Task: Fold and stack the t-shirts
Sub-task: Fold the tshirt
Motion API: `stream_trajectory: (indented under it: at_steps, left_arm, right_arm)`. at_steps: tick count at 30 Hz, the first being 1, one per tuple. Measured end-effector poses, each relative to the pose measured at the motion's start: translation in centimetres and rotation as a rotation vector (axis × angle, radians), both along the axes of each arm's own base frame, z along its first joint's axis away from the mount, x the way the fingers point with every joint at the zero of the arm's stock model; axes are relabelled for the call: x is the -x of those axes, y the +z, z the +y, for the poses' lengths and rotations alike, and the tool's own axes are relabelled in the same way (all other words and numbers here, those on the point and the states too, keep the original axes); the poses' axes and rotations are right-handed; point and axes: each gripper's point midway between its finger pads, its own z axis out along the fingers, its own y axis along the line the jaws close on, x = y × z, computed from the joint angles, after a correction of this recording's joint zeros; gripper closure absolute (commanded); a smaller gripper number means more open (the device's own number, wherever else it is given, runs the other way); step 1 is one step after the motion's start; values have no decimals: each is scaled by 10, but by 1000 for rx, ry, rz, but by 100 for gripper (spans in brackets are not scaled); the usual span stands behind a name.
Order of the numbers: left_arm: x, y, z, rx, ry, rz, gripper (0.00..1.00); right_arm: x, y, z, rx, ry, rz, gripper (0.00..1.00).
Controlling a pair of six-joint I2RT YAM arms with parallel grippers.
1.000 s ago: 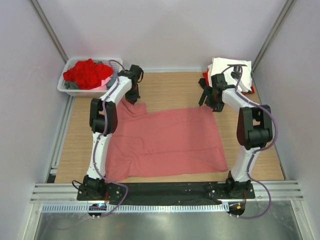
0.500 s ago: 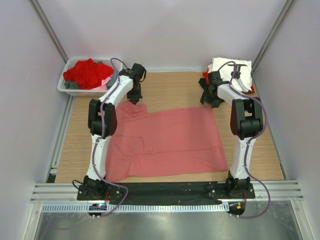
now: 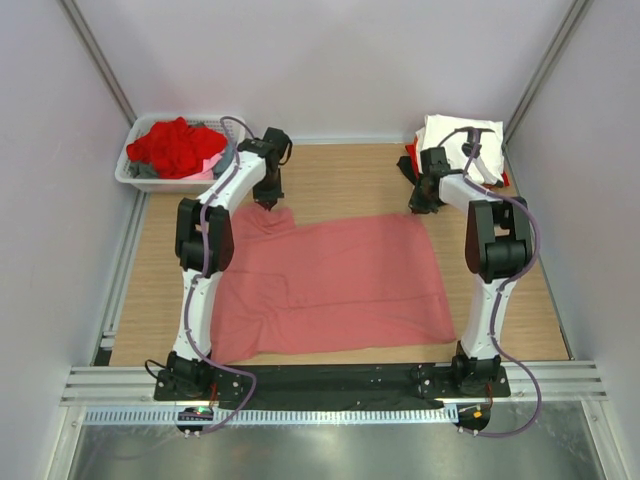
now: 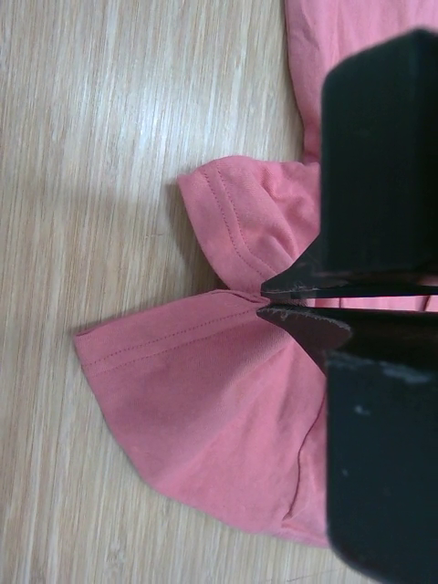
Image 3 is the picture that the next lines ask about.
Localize white folded printed t shirt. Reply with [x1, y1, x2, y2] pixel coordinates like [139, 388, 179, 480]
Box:
[414, 114, 506, 185]

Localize grey garment in basket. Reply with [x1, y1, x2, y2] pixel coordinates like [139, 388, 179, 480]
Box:
[127, 119, 236, 180]

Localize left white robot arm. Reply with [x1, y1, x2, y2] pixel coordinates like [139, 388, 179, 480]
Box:
[154, 127, 293, 401]

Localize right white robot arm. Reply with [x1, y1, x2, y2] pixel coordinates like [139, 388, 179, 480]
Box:
[409, 147, 535, 396]

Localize red folded t shirt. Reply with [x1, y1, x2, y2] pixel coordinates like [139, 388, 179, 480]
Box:
[405, 144, 510, 188]

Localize red crumpled t shirt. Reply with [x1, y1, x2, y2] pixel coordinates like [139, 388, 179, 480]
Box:
[125, 116, 229, 179]

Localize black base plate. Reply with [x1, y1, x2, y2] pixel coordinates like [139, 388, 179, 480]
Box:
[153, 363, 511, 411]

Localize pink t shirt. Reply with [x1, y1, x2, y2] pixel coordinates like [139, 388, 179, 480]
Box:
[211, 205, 456, 364]

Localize light pink garment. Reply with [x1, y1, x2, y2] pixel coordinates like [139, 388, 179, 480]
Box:
[184, 154, 223, 181]

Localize black folded t shirt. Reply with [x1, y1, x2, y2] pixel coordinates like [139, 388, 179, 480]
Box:
[396, 155, 420, 185]

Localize grey cable duct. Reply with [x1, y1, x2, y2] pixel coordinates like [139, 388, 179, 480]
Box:
[83, 405, 458, 427]

